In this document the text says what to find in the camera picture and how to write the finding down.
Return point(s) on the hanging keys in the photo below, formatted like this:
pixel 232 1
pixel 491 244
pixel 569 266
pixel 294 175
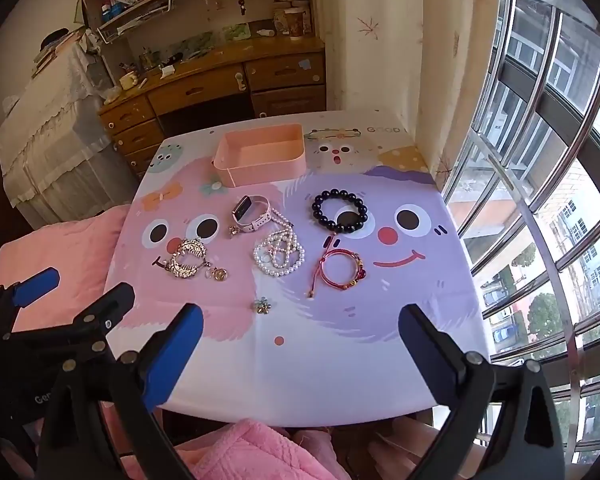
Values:
pixel 240 6

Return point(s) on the small flower brooch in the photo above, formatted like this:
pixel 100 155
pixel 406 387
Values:
pixel 262 306

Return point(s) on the metal window grille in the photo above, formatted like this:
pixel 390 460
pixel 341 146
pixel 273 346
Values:
pixel 540 97

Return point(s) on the pink band smart watch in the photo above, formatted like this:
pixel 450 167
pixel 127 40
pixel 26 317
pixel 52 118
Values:
pixel 242 207

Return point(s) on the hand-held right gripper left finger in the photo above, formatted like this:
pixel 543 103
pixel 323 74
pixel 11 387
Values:
pixel 180 347

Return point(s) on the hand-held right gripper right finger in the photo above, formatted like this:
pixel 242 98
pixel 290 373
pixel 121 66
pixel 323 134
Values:
pixel 420 355

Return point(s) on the white lace furniture cover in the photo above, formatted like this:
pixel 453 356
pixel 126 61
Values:
pixel 45 135

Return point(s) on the pink plastic box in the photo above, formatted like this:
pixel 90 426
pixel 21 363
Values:
pixel 260 170

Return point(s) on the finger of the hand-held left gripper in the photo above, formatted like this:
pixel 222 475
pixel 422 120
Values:
pixel 37 286
pixel 107 310

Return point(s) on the cream mug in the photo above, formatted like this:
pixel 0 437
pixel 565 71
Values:
pixel 128 81

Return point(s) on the pink quilted blanket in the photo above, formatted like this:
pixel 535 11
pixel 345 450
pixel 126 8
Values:
pixel 55 250

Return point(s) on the small gold pendant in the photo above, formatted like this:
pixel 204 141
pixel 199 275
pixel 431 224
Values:
pixel 219 275

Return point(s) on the patterned paper cup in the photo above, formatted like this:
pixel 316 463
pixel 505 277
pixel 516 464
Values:
pixel 294 22

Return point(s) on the wooden desk with drawers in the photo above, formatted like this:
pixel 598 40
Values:
pixel 195 92

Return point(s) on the wooden bookshelf hutch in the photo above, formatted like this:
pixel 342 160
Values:
pixel 215 15

